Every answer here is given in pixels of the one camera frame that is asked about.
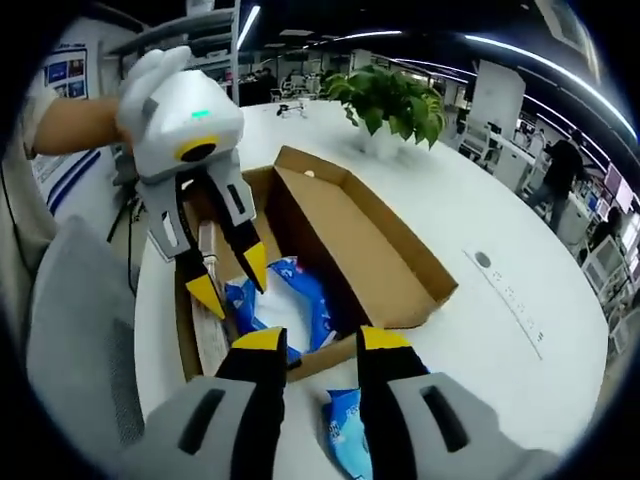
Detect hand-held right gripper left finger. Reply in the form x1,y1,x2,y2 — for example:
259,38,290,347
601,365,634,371
119,327,290,480

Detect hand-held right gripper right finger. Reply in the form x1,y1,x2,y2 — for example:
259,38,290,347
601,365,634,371
354,325,561,480

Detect blue wet wipes pack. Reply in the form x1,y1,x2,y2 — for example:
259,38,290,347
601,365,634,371
322,387,374,480

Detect small white carton box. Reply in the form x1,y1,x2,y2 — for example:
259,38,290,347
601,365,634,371
192,292,232,376

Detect blue floral tissue pack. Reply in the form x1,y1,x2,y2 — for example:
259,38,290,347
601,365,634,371
224,257,346,366

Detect brown cardboard shoe box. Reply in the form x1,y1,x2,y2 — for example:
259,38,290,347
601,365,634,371
174,144,460,384

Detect metal storage shelf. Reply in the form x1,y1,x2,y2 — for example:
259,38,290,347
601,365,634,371
107,0,241,101

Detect small device on table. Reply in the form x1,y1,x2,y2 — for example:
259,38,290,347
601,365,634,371
277,97,309,119

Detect grey office chair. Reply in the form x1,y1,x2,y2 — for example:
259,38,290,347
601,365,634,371
27,214,151,451

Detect blue striped white board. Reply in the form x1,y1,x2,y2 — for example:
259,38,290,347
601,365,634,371
29,147,101,216

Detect person's beige shirt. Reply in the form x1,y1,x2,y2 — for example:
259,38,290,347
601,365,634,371
0,89,59,311

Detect potted green plant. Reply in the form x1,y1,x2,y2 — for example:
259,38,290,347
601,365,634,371
319,64,447,156

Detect white square pillar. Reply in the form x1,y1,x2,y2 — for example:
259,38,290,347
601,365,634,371
472,59,526,126

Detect long ceiling light strip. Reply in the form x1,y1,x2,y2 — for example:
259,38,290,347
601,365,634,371
464,33,639,141

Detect ceiling air conditioner vent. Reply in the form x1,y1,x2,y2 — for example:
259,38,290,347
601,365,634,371
537,0,601,66

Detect wall poster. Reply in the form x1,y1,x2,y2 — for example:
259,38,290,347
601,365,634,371
42,44,89,101

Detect table cable slot strip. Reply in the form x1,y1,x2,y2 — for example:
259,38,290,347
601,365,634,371
462,247,544,361

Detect pink screen wall monitors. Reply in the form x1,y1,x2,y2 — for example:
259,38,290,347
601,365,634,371
604,164,640,211

